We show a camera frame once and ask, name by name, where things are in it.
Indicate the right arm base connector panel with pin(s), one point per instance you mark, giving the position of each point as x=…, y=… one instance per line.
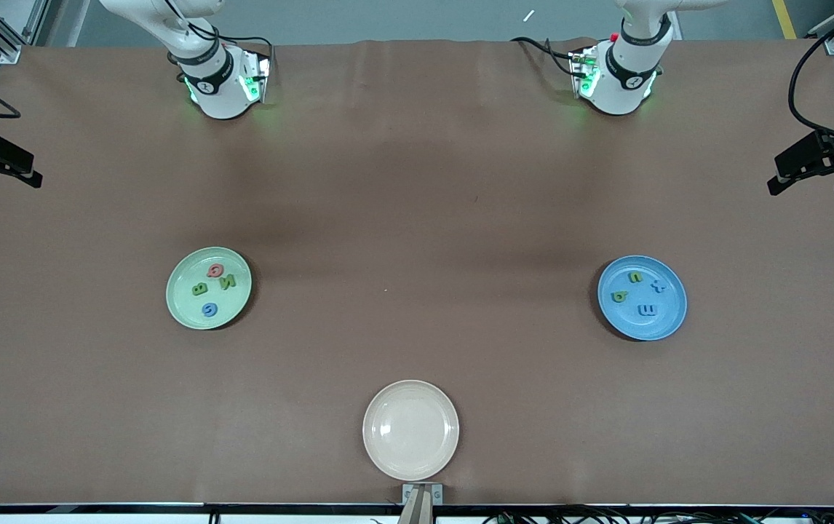
x=255, y=80

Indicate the green letter N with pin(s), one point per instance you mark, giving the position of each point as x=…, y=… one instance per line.
x=228, y=281

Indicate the grey metal mounting bracket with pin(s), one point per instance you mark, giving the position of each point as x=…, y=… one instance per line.
x=407, y=495

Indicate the beige camera stand post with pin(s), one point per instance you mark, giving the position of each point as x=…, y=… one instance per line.
x=417, y=511

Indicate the blue plate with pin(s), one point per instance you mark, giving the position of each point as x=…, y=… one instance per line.
x=661, y=327

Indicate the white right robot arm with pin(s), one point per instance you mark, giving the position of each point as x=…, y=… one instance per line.
x=217, y=94

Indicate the beige plate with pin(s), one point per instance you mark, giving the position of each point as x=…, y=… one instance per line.
x=410, y=430

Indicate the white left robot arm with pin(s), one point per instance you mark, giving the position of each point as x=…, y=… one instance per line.
x=624, y=87

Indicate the green letter p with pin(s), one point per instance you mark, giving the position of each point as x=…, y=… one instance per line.
x=618, y=298

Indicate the left arm base connector panel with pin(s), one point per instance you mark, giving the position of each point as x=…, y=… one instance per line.
x=583, y=73

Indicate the blue letter G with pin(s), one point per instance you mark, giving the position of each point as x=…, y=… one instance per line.
x=205, y=311

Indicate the blue letter m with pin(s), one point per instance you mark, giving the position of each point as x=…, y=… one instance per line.
x=648, y=313

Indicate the red letter Q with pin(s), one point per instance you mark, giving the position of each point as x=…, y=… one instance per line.
x=210, y=271

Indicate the light green plate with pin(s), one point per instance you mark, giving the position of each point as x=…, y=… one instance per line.
x=191, y=309

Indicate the blue letter t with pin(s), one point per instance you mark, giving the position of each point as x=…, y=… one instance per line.
x=657, y=286

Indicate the green letter B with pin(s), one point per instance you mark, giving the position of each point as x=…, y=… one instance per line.
x=199, y=289

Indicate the brown table mat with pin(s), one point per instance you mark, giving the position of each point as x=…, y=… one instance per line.
x=417, y=182

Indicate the green letter u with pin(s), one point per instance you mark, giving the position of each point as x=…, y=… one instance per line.
x=636, y=279

